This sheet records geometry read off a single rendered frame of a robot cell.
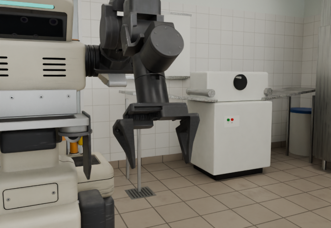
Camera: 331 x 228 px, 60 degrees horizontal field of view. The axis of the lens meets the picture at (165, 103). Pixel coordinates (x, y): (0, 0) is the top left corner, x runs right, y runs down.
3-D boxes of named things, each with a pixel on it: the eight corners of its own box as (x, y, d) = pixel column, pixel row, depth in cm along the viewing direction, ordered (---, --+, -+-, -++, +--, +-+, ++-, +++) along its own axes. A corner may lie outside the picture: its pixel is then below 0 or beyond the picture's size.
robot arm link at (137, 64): (155, 61, 58) (127, 59, 56) (167, 43, 52) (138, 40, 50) (159, 92, 56) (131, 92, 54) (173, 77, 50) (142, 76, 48)
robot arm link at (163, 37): (159, 34, 60) (119, 31, 56) (182, -4, 50) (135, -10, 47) (170, 86, 56) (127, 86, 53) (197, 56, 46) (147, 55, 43)
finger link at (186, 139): (208, 158, 47) (198, 105, 50) (168, 161, 45) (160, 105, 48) (191, 165, 53) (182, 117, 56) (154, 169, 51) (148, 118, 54)
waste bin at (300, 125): (333, 154, 421) (335, 110, 415) (307, 159, 400) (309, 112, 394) (302, 146, 471) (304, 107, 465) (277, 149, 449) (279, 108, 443)
